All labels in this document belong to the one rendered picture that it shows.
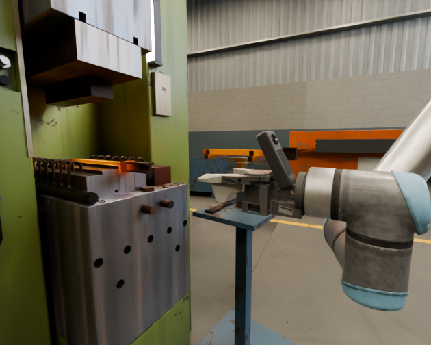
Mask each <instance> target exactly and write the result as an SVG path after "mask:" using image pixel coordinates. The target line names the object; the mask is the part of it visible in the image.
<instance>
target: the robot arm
mask: <svg viewBox="0 0 431 345"><path fill-rule="evenodd" d="M256 139H257V142H258V143H259V146H260V147H261V150H262V151H263V154H264V156H265V158H266V160H267V162H268V164H269V167H270V169H271V170H255V169H244V168H232V169H231V170H230V171H229V172H228V174H205V175H203V176H201V177H199V178H198V181H200V182H207V183H211V187H212V189H213V193H214V196H215V200H216V202H217V203H225V202H226V200H227V198H228V196H229V195H230V194H232V193H239V192H241V191H242V192H243V193H244V197H243V204H242V212H244V213H249V214H256V215H260V216H268V215H269V214H273V215H277V216H284V217H289V218H297V219H302V216H303V215H305V214H306V215H307V216H313V217H318V218H325V221H324V223H323V233H324V238H325V240H326V242H327V244H328V245H329V247H330V248H331V249H332V251H333V253H334V254H335V257H336V259H337V261H338V262H339V264H340V266H341V267H342V270H343V276H342V279H341V283H342V289H343V291H344V293H345V294H346V295H347V296H348V297H349V298H351V299H352V300H353V301H355V302H357V303H358V304H360V305H363V306H365V307H368V308H371V309H375V310H381V311H398V310H400V309H402V308H403V307H404V306H405V304H406V297H407V295H409V291H408V282H409V275H410V264H411V257H412V251H413V241H414V233H416V234H417V235H422V234H425V233H427V232H428V230H429V228H430V221H431V203H430V193H429V190H428V186H427V183H426V181H427V180H428V179H429V178H430V177H431V97H430V98H429V99H428V100H427V102H426V103H425V105H424V106H423V107H422V108H421V109H420V111H419V112H418V113H417V115H416V116H415V117H414V119H412V121H411V122H410V123H409V125H408V126H407V128H405V130H404V131H403V132H402V134H401V135H400V136H399V138H398V139H397V140H396V141H395V142H394V144H393V145H392V146H391V148H390V149H389V150H388V151H387V153H386V154H385V155H384V157H383V158H382V159H381V160H380V161H379V163H378V164H377V165H376V167H375V168H374V169H373V170H350V169H336V168H317V167H310V168H309V170H308V172H299V173H298V176H297V178H296V176H295V175H294V173H293V170H292V169H291V166H290V165H289V162H288V160H287V158H286V156H285V154H284V152H283V150H282V148H281V146H280V144H279V141H278V138H277V137H276V135H275V133H274V132H273V131H264V132H262V133H260V134H259V135H257V136H256ZM228 183H238V184H228ZM291 191H293V192H294V194H293V193H292V192H291ZM249 211H253V212H249Z"/></svg>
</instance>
